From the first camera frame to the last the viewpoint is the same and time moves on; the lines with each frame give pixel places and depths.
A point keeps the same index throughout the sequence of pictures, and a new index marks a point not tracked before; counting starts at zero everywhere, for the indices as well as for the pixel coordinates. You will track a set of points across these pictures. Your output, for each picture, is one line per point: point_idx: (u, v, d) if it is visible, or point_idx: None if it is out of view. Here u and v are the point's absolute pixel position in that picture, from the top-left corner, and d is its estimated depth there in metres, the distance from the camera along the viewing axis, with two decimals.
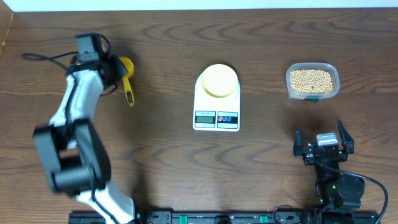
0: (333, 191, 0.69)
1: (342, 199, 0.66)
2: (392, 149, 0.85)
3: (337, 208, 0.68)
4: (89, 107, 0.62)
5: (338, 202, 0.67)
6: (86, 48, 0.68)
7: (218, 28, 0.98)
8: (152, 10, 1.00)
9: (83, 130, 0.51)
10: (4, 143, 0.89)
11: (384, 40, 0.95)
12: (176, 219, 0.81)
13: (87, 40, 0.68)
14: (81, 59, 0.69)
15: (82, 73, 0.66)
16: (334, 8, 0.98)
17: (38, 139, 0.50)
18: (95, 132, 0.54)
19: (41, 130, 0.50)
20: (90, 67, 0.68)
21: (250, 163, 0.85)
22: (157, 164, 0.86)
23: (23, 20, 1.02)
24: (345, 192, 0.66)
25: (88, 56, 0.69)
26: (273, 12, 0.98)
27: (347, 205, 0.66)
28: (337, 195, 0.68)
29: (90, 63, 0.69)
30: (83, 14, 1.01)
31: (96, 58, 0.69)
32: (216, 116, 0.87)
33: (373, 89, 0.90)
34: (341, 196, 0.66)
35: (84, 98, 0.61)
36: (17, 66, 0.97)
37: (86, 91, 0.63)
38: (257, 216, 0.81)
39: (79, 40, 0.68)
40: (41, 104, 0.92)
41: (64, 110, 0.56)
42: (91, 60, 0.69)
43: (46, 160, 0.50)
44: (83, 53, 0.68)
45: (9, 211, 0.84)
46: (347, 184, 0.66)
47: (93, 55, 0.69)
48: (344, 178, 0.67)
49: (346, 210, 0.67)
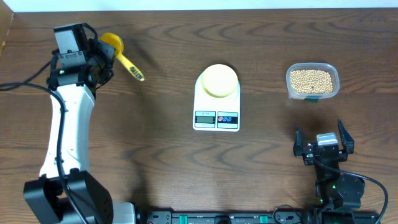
0: (333, 191, 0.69)
1: (341, 199, 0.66)
2: (392, 149, 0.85)
3: (337, 208, 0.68)
4: (82, 138, 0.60)
5: (338, 202, 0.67)
6: (70, 46, 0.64)
7: (218, 28, 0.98)
8: (152, 11, 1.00)
9: (75, 190, 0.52)
10: (4, 143, 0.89)
11: (384, 40, 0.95)
12: (176, 219, 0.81)
13: (70, 36, 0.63)
14: (64, 58, 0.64)
15: (68, 81, 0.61)
16: (334, 9, 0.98)
17: (29, 198, 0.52)
18: (90, 183, 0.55)
19: (33, 189, 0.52)
20: (76, 71, 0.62)
21: (250, 163, 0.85)
22: (157, 164, 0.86)
23: (23, 20, 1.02)
24: (345, 192, 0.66)
25: (73, 56, 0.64)
26: (273, 13, 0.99)
27: (347, 205, 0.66)
28: (337, 195, 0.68)
29: (75, 65, 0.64)
30: (83, 14, 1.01)
31: (81, 56, 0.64)
32: (216, 116, 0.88)
33: (373, 89, 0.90)
34: (341, 196, 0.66)
35: (74, 134, 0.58)
36: (17, 67, 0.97)
37: (77, 122, 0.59)
38: (257, 216, 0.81)
39: (60, 35, 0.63)
40: (41, 104, 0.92)
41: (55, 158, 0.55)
42: (76, 60, 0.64)
43: (43, 211, 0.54)
44: (66, 52, 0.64)
45: (9, 211, 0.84)
46: (347, 184, 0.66)
47: (78, 55, 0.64)
48: (344, 178, 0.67)
49: (345, 210, 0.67)
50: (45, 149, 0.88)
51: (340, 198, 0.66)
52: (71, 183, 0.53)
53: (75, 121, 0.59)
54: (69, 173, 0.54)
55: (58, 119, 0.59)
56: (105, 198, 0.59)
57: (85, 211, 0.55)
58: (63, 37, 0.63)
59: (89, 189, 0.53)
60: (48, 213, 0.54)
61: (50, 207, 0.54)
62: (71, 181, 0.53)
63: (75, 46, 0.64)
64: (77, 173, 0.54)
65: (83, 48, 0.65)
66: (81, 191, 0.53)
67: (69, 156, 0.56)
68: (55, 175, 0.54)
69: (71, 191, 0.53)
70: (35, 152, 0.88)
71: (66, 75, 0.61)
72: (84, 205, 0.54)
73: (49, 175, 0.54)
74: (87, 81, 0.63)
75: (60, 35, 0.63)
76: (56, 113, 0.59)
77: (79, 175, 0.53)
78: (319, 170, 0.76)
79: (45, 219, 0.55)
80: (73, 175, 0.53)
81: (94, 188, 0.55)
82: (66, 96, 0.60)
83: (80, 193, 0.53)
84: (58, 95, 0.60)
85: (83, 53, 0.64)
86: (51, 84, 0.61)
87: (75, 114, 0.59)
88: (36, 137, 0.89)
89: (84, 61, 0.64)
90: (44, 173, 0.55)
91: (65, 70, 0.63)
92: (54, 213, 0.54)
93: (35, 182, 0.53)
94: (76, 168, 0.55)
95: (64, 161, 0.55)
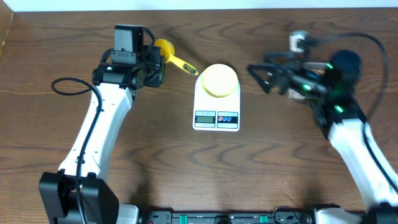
0: (329, 76, 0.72)
1: (341, 74, 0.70)
2: (392, 149, 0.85)
3: (337, 90, 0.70)
4: (109, 142, 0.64)
5: (337, 83, 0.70)
6: (126, 45, 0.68)
7: (218, 28, 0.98)
8: (153, 10, 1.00)
9: (87, 195, 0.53)
10: (4, 143, 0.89)
11: (384, 40, 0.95)
12: (176, 219, 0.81)
13: (128, 36, 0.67)
14: (116, 55, 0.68)
15: (114, 79, 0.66)
16: (334, 8, 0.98)
17: (41, 190, 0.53)
18: (105, 191, 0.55)
19: (48, 182, 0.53)
20: (123, 71, 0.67)
21: (250, 163, 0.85)
22: (157, 164, 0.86)
23: (23, 20, 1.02)
24: (342, 66, 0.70)
25: (125, 55, 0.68)
26: (273, 12, 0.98)
27: (351, 79, 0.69)
28: (334, 72, 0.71)
29: (125, 63, 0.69)
30: (83, 14, 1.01)
31: (132, 58, 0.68)
32: (216, 116, 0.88)
33: (373, 89, 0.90)
34: (341, 70, 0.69)
35: (103, 136, 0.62)
36: (17, 66, 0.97)
37: (107, 125, 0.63)
38: (257, 216, 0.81)
39: (120, 32, 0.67)
40: (41, 104, 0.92)
41: (79, 156, 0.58)
42: (127, 59, 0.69)
43: (50, 207, 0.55)
44: (120, 50, 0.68)
45: (9, 211, 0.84)
46: (344, 60, 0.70)
47: (130, 55, 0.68)
48: (339, 56, 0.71)
49: (344, 89, 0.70)
50: (44, 149, 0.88)
51: (339, 74, 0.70)
52: (85, 187, 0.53)
53: (106, 124, 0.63)
54: (86, 177, 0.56)
55: (92, 116, 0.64)
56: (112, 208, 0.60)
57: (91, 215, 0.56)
58: (122, 35, 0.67)
59: (101, 198, 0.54)
60: (56, 209, 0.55)
61: (59, 204, 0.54)
62: (85, 186, 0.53)
63: (130, 46, 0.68)
64: (93, 180, 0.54)
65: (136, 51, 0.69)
66: (92, 199, 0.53)
67: (92, 158, 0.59)
68: (73, 173, 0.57)
69: (84, 195, 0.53)
70: (35, 152, 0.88)
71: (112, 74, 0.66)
72: (91, 209, 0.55)
73: (67, 172, 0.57)
74: (130, 84, 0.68)
75: (120, 33, 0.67)
76: (92, 110, 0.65)
77: (94, 183, 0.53)
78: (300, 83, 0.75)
79: (51, 213, 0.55)
80: (89, 180, 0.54)
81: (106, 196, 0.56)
82: (106, 96, 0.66)
83: (90, 199, 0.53)
84: (99, 93, 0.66)
85: (135, 55, 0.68)
86: (97, 78, 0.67)
87: (109, 116, 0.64)
88: (36, 137, 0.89)
89: (134, 63, 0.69)
90: (64, 168, 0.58)
91: (112, 68, 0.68)
92: (61, 210, 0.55)
93: (52, 175, 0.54)
94: (94, 173, 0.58)
95: (85, 162, 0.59)
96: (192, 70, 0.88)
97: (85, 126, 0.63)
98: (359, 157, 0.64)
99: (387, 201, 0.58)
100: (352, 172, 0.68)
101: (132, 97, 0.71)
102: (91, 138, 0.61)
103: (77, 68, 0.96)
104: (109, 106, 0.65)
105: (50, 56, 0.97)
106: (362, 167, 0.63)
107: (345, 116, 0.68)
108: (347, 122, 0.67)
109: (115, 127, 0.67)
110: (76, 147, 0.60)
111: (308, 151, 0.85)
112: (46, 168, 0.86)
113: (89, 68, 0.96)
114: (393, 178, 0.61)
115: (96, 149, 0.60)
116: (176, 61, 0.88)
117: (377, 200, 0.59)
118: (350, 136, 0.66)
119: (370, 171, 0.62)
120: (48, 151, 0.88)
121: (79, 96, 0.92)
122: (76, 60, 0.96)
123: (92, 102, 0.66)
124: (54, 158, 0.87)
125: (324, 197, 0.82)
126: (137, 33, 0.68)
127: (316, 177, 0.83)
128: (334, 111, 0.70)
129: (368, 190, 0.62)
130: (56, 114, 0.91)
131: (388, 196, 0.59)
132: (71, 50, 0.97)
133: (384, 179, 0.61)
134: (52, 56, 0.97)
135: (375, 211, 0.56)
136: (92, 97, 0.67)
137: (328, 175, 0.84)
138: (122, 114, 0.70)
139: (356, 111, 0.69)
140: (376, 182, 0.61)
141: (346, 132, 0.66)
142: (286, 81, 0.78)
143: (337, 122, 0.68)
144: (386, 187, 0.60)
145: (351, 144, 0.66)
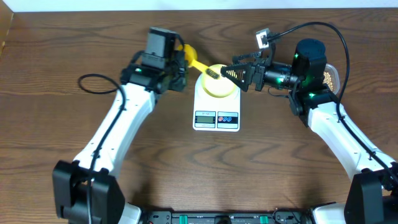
0: (298, 65, 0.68)
1: (308, 60, 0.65)
2: (392, 149, 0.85)
3: (308, 79, 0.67)
4: (125, 140, 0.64)
5: (308, 71, 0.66)
6: (157, 49, 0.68)
7: (218, 28, 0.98)
8: (153, 10, 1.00)
9: (96, 188, 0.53)
10: (4, 143, 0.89)
11: (383, 40, 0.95)
12: (176, 219, 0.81)
13: (161, 42, 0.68)
14: (146, 57, 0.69)
15: (140, 81, 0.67)
16: (334, 9, 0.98)
17: (55, 176, 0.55)
18: (114, 190, 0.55)
19: (63, 170, 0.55)
20: (150, 75, 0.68)
21: (250, 163, 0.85)
22: (157, 164, 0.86)
23: (23, 20, 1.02)
24: (307, 52, 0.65)
25: (155, 59, 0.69)
26: (273, 12, 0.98)
27: (316, 65, 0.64)
28: (302, 60, 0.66)
29: (153, 66, 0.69)
30: (83, 14, 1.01)
31: (160, 63, 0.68)
32: (216, 116, 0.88)
33: (373, 89, 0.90)
34: (306, 56, 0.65)
35: (122, 135, 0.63)
36: (17, 67, 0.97)
37: (127, 124, 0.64)
38: (257, 216, 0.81)
39: (154, 36, 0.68)
40: (41, 104, 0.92)
41: (95, 150, 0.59)
42: (156, 63, 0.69)
43: (60, 196, 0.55)
44: (151, 53, 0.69)
45: (9, 211, 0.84)
46: (307, 46, 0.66)
47: (159, 60, 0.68)
48: (302, 42, 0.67)
49: (316, 77, 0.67)
50: (44, 149, 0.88)
51: (306, 61, 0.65)
52: (96, 182, 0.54)
53: (125, 124, 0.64)
54: (98, 172, 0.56)
55: (114, 114, 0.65)
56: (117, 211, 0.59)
57: (96, 213, 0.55)
58: (155, 39, 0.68)
59: (109, 196, 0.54)
60: (64, 199, 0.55)
61: (68, 194, 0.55)
62: (97, 180, 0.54)
63: (160, 51, 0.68)
64: (105, 176, 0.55)
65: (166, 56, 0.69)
66: (101, 195, 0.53)
67: (108, 155, 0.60)
68: (86, 166, 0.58)
69: (94, 190, 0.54)
70: (35, 152, 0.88)
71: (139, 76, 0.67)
72: (97, 208, 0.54)
73: (81, 164, 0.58)
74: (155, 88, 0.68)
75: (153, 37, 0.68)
76: (115, 107, 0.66)
77: (106, 178, 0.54)
78: (273, 74, 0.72)
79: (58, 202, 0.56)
80: (101, 175, 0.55)
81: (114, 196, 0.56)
82: (130, 96, 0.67)
83: (99, 194, 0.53)
84: (124, 91, 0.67)
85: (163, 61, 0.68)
86: (125, 78, 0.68)
87: (130, 116, 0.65)
88: (36, 137, 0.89)
89: (161, 68, 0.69)
90: (78, 160, 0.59)
91: (141, 70, 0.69)
92: (69, 201, 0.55)
93: (68, 165, 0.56)
94: (107, 168, 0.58)
95: (101, 157, 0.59)
96: (215, 74, 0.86)
97: (106, 122, 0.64)
98: (337, 135, 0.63)
99: (368, 168, 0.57)
100: (334, 150, 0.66)
101: (154, 101, 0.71)
102: (111, 135, 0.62)
103: (77, 69, 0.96)
104: (132, 106, 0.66)
105: (51, 56, 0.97)
106: (341, 143, 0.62)
107: (319, 100, 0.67)
108: (321, 106, 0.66)
109: (133, 129, 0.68)
110: (95, 141, 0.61)
111: (308, 151, 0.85)
112: (46, 168, 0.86)
113: (89, 68, 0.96)
114: (373, 148, 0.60)
115: (113, 147, 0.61)
116: (199, 66, 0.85)
117: (360, 169, 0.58)
118: (323, 116, 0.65)
119: (349, 145, 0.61)
120: (48, 152, 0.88)
121: (79, 97, 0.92)
122: (76, 60, 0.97)
123: (116, 99, 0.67)
124: (54, 158, 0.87)
125: (324, 197, 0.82)
126: (170, 40, 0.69)
127: (316, 178, 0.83)
128: (306, 96, 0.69)
129: (349, 164, 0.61)
130: (56, 114, 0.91)
131: (370, 165, 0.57)
132: (71, 51, 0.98)
133: (362, 150, 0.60)
134: (52, 56, 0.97)
135: (359, 178, 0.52)
136: (117, 95, 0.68)
137: (328, 175, 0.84)
138: (142, 116, 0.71)
139: (330, 94, 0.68)
140: (356, 153, 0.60)
141: (319, 113, 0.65)
142: (258, 77, 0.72)
143: (311, 106, 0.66)
144: (366, 157, 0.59)
145: (326, 123, 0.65)
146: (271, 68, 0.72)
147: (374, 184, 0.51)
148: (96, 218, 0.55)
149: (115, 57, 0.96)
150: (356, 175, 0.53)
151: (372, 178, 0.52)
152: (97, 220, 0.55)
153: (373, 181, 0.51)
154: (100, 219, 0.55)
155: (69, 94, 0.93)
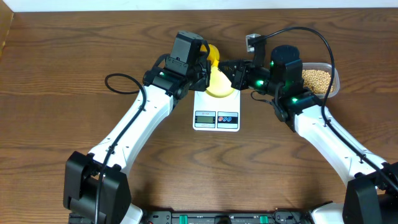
0: (275, 72, 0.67)
1: (283, 65, 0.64)
2: (392, 149, 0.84)
3: (288, 83, 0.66)
4: (139, 141, 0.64)
5: (285, 76, 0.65)
6: (181, 55, 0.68)
7: (218, 28, 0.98)
8: (153, 11, 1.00)
9: (107, 183, 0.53)
10: (5, 143, 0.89)
11: (384, 40, 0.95)
12: (176, 219, 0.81)
13: (186, 47, 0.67)
14: (170, 61, 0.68)
15: (161, 84, 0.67)
16: (334, 8, 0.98)
17: (69, 166, 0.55)
18: (124, 188, 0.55)
19: (76, 162, 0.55)
20: (173, 80, 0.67)
21: (250, 163, 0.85)
22: (157, 164, 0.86)
23: (23, 20, 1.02)
24: (282, 59, 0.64)
25: (178, 64, 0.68)
26: (274, 12, 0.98)
27: (291, 70, 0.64)
28: (278, 67, 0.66)
29: (176, 71, 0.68)
30: (83, 14, 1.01)
31: (183, 68, 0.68)
32: (216, 116, 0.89)
33: (373, 89, 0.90)
34: (281, 63, 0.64)
35: (137, 135, 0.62)
36: (18, 67, 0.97)
37: (144, 126, 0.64)
38: (257, 216, 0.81)
39: (181, 42, 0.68)
40: (41, 104, 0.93)
41: (110, 146, 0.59)
42: (179, 68, 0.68)
43: (69, 188, 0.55)
44: (175, 58, 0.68)
45: (9, 211, 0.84)
46: (282, 53, 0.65)
47: (183, 65, 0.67)
48: (277, 50, 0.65)
49: (295, 81, 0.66)
50: (45, 149, 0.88)
51: (282, 67, 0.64)
52: (108, 178, 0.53)
53: (143, 124, 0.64)
54: (111, 167, 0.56)
55: (134, 113, 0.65)
56: (123, 211, 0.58)
57: (102, 210, 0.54)
58: (181, 45, 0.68)
59: (117, 195, 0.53)
60: (73, 191, 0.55)
61: (77, 186, 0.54)
62: (109, 176, 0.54)
63: (185, 56, 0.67)
64: (117, 173, 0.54)
65: (189, 62, 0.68)
66: (111, 191, 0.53)
67: (123, 153, 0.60)
68: (100, 160, 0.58)
69: (104, 185, 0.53)
70: (35, 152, 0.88)
71: (162, 80, 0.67)
72: (104, 204, 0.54)
73: (95, 158, 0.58)
74: (175, 94, 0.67)
75: (180, 43, 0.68)
76: (135, 107, 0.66)
77: (118, 176, 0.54)
78: (254, 76, 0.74)
79: (68, 193, 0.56)
80: (112, 172, 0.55)
81: (122, 195, 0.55)
82: (151, 98, 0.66)
83: (109, 190, 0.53)
84: (146, 93, 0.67)
85: (187, 67, 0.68)
86: (148, 79, 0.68)
87: (148, 117, 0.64)
88: (36, 137, 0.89)
89: (184, 73, 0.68)
90: (93, 153, 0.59)
91: (165, 74, 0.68)
92: (77, 194, 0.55)
93: (83, 157, 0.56)
94: (120, 166, 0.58)
95: (115, 154, 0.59)
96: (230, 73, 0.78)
97: (124, 120, 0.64)
98: (326, 140, 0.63)
99: (360, 173, 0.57)
100: (325, 155, 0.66)
101: (173, 106, 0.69)
102: (126, 133, 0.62)
103: (76, 69, 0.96)
104: (152, 107, 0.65)
105: (51, 56, 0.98)
106: (330, 148, 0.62)
107: (301, 104, 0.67)
108: (306, 110, 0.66)
109: (150, 130, 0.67)
110: (111, 137, 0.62)
111: (308, 151, 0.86)
112: (46, 168, 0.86)
113: (89, 68, 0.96)
114: (362, 150, 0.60)
115: (128, 145, 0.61)
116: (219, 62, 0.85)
117: (352, 175, 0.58)
118: (310, 121, 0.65)
119: (339, 149, 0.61)
120: (48, 151, 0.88)
121: (79, 97, 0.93)
122: (76, 60, 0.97)
123: (138, 99, 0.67)
124: (53, 158, 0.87)
125: (324, 197, 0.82)
126: (196, 46, 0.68)
127: (316, 177, 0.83)
128: (290, 101, 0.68)
129: (342, 169, 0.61)
130: (56, 114, 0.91)
131: (362, 169, 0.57)
132: (71, 51, 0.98)
133: (352, 154, 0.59)
134: (52, 56, 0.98)
135: (354, 183, 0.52)
136: (138, 95, 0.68)
137: (328, 175, 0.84)
138: (161, 119, 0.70)
139: (313, 97, 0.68)
140: (347, 158, 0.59)
141: (305, 118, 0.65)
142: (240, 77, 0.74)
143: (296, 112, 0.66)
144: (357, 160, 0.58)
145: (313, 129, 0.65)
146: (254, 70, 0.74)
147: (369, 188, 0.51)
148: (101, 214, 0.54)
149: (115, 56, 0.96)
150: (350, 180, 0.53)
151: (366, 183, 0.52)
152: (102, 216, 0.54)
153: (367, 185, 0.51)
154: (105, 216, 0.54)
155: (69, 94, 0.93)
